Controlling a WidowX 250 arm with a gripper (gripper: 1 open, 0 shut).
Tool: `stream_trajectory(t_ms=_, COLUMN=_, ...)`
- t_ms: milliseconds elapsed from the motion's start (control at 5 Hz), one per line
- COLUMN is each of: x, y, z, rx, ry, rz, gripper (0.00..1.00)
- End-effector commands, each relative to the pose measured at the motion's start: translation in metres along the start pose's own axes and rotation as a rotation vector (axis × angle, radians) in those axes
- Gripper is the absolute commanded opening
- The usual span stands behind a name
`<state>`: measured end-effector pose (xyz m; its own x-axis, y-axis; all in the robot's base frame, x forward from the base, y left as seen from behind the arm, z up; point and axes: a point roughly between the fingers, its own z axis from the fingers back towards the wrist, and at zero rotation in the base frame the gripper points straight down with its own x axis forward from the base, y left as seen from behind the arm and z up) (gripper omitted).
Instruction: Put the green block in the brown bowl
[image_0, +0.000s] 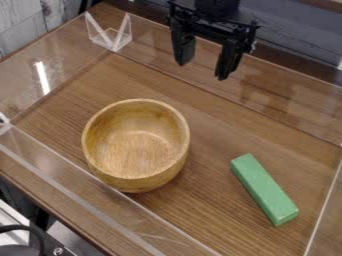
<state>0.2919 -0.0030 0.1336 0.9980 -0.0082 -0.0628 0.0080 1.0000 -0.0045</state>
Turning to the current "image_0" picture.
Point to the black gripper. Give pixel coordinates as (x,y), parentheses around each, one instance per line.
(214,20)

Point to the green rectangular block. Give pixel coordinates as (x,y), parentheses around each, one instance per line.
(269,195)

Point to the brown wooden bowl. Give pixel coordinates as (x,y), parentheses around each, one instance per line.
(135,142)

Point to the clear acrylic corner bracket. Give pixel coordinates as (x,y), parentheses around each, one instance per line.
(110,38)

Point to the clear acrylic tray wall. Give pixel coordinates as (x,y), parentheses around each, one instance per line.
(115,223)

